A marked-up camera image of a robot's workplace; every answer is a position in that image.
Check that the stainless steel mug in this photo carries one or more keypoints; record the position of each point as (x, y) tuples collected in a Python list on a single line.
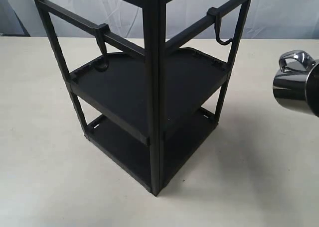
[(296, 84)]

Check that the black shelf rack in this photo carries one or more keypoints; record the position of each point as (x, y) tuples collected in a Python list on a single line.
[(156, 103)]

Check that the black hook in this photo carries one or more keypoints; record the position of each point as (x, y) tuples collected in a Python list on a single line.
[(100, 31), (216, 14)]

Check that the white backdrop curtain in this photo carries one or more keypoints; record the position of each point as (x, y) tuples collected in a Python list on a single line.
[(267, 19)]

